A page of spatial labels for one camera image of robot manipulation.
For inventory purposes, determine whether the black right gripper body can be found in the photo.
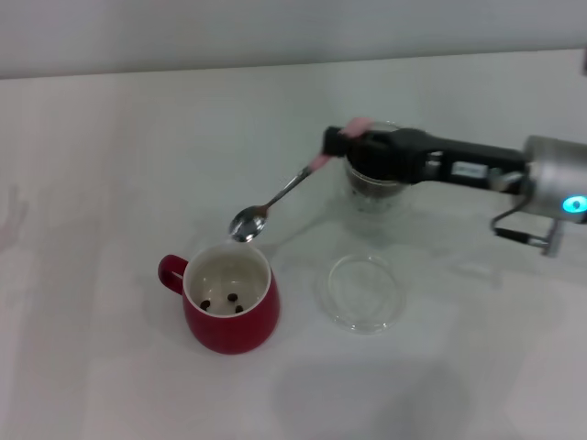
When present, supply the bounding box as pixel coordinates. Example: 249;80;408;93
347;127;529;193

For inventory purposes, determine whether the pink-handled metal spoon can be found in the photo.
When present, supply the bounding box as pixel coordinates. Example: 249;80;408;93
228;116;372;245

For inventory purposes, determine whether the red ceramic mug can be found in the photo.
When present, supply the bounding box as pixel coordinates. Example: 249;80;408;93
158;243;282;356

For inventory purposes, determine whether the double-walled glass cup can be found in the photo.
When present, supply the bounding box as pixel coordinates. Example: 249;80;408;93
338;120;421;217

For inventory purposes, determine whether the clear glass saucer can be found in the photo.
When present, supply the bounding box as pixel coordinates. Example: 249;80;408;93
313;254;408;336

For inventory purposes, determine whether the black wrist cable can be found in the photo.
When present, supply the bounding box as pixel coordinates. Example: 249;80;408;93
490;201;551;248

